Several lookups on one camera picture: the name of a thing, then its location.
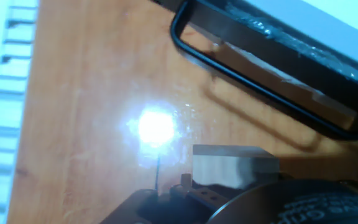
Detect glossy orange wooden board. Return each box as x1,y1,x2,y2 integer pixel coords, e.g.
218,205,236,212
7,0,358,224

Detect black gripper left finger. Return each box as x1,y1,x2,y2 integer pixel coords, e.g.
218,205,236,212
99,173,229,224

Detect white drawer with black handle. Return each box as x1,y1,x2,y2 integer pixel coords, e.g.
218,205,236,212
152,0,358,141

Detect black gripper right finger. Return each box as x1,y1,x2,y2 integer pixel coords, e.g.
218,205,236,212
279,172,295,183

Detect light wooden cube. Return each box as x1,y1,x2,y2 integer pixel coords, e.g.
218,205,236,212
192,144,281,190

